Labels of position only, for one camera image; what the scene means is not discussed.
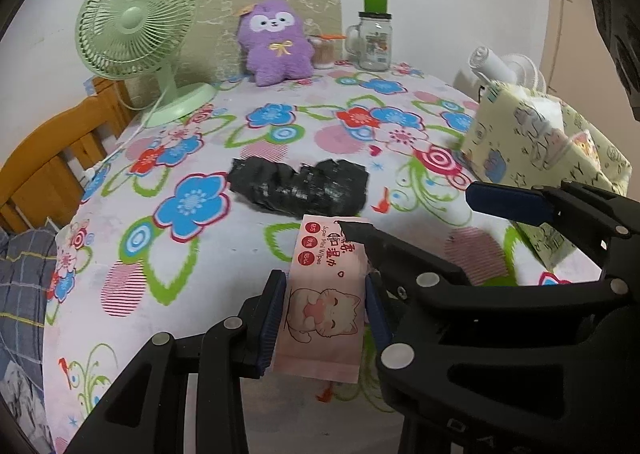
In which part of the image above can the floral tablecloth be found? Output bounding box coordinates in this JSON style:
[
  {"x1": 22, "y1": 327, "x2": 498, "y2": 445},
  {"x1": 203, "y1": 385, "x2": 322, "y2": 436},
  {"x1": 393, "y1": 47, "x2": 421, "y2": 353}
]
[{"x1": 42, "y1": 61, "x2": 608, "y2": 454}]

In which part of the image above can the yellow printed box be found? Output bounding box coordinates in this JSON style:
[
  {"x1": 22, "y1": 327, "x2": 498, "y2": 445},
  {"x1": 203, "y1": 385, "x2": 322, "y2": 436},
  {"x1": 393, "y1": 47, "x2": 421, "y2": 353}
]
[{"x1": 460, "y1": 81, "x2": 633, "y2": 267}]

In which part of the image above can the white fan cable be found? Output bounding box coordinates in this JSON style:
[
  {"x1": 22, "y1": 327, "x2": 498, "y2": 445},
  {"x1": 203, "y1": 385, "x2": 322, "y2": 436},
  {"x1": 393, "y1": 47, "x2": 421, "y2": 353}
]
[{"x1": 82, "y1": 83, "x2": 171, "y2": 182}]

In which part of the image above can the small jar with orange lid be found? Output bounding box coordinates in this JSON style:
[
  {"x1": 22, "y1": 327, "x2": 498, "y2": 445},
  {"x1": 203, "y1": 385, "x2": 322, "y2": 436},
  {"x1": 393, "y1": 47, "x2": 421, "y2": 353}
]
[{"x1": 310, "y1": 33, "x2": 346, "y2": 70}]

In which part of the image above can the grey plaid pillow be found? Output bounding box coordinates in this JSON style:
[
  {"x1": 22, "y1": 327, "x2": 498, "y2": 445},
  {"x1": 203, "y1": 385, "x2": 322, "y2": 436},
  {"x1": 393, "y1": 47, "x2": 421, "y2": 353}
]
[{"x1": 0, "y1": 226, "x2": 58, "y2": 365}]

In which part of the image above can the purple plush toy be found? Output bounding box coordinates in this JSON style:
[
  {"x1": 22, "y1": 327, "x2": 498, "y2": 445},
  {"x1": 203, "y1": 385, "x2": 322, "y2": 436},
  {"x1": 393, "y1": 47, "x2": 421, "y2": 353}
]
[{"x1": 236, "y1": 0, "x2": 316, "y2": 86}]

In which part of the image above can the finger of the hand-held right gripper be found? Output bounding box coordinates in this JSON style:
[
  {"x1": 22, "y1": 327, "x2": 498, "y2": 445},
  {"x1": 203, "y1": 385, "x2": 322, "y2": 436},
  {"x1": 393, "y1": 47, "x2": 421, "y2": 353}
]
[
  {"x1": 336, "y1": 218, "x2": 473, "y2": 375},
  {"x1": 464, "y1": 180, "x2": 640, "y2": 295}
]

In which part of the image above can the beige wooden door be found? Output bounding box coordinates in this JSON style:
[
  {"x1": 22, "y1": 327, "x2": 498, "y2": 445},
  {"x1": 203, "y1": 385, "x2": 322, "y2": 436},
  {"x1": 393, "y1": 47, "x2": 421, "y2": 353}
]
[{"x1": 542, "y1": 0, "x2": 606, "y2": 100}]

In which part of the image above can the cartoon print tissue pack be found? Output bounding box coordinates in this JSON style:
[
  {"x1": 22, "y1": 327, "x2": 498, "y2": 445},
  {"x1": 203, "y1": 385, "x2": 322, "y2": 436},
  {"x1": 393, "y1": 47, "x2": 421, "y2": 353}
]
[{"x1": 567, "y1": 130, "x2": 603, "y2": 170}]

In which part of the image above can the glass mug with green lid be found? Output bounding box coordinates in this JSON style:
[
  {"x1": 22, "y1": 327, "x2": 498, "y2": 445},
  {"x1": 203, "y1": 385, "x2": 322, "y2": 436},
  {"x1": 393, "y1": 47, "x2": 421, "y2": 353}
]
[{"x1": 344, "y1": 0, "x2": 393, "y2": 72}]

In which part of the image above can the dark cloth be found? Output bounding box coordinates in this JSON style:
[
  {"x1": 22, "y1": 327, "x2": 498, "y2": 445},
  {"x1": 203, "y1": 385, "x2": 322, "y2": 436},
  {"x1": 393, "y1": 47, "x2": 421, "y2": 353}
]
[{"x1": 575, "y1": 0, "x2": 640, "y2": 122}]

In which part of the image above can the white desk fan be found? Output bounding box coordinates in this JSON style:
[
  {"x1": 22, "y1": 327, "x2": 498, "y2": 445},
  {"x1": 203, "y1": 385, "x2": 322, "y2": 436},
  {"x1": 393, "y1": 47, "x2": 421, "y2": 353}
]
[{"x1": 467, "y1": 46, "x2": 547, "y2": 95}]

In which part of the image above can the green desk fan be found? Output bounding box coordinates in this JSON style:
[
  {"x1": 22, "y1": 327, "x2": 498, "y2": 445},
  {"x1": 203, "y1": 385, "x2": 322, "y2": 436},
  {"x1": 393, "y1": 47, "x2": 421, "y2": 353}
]
[{"x1": 75, "y1": 0, "x2": 217, "y2": 129}]

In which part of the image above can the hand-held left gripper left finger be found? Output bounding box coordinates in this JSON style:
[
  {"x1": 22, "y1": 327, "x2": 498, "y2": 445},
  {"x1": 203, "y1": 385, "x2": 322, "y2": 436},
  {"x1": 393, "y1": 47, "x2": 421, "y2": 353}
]
[{"x1": 65, "y1": 269, "x2": 288, "y2": 454}]

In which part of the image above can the pink wet wipes pack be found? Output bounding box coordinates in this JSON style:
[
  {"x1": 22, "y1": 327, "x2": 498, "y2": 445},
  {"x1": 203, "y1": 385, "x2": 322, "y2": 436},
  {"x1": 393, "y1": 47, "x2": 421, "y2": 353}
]
[{"x1": 274, "y1": 215, "x2": 373, "y2": 383}]

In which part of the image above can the black plastic bag roll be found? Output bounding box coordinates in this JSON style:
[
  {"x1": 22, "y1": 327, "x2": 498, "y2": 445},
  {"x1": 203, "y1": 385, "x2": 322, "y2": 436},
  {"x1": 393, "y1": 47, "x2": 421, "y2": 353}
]
[{"x1": 228, "y1": 158, "x2": 371, "y2": 218}]

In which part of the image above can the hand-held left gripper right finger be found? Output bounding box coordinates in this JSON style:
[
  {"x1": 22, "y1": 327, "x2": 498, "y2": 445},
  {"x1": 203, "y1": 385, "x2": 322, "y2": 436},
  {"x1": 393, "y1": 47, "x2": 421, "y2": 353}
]
[{"x1": 366, "y1": 273, "x2": 393, "y2": 352}]

